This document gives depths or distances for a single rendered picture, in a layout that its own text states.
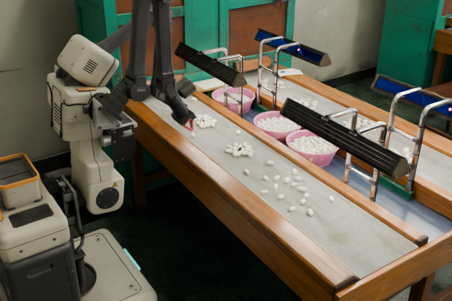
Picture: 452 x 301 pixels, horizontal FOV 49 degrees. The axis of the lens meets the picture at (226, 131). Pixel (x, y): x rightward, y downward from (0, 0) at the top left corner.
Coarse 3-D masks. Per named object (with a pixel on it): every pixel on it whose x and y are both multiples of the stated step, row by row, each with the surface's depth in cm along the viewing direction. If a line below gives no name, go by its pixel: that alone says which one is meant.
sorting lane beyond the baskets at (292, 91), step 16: (256, 80) 332; (272, 80) 332; (288, 96) 307; (304, 96) 307; (320, 96) 307; (320, 112) 285; (400, 144) 251; (432, 160) 237; (448, 160) 237; (432, 176) 224; (448, 176) 224
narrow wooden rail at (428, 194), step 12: (264, 96) 300; (276, 108) 290; (372, 168) 236; (396, 180) 225; (420, 180) 216; (420, 192) 215; (432, 192) 209; (444, 192) 208; (432, 204) 211; (444, 204) 206; (444, 216) 207
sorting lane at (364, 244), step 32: (224, 128) 266; (224, 160) 236; (256, 160) 236; (288, 160) 236; (256, 192) 211; (288, 192) 212; (320, 192) 212; (320, 224) 192; (352, 224) 192; (384, 224) 192; (352, 256) 176; (384, 256) 176
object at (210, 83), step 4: (204, 80) 320; (208, 80) 320; (212, 80) 320; (216, 80) 320; (196, 84) 314; (200, 84) 314; (204, 84) 314; (208, 84) 314; (212, 84) 314; (216, 84) 314; (220, 84) 314; (204, 88) 308; (208, 88) 308
